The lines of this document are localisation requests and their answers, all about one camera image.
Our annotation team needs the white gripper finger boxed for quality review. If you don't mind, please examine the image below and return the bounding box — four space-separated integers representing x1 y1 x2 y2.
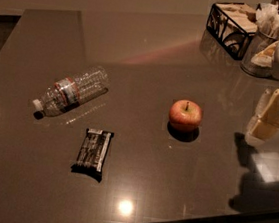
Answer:
255 88 273 115
244 116 277 147

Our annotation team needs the black wire napkin basket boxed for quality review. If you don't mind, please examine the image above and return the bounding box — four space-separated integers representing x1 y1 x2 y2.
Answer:
206 2 257 60

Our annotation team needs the black snack bar wrapper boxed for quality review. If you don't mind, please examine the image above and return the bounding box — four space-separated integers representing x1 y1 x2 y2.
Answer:
72 128 114 180

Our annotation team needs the red yellow apple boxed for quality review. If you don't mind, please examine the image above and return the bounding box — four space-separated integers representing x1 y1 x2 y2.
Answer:
168 99 203 133

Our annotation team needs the clear plastic water bottle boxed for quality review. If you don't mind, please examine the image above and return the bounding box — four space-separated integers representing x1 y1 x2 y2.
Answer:
33 66 110 120

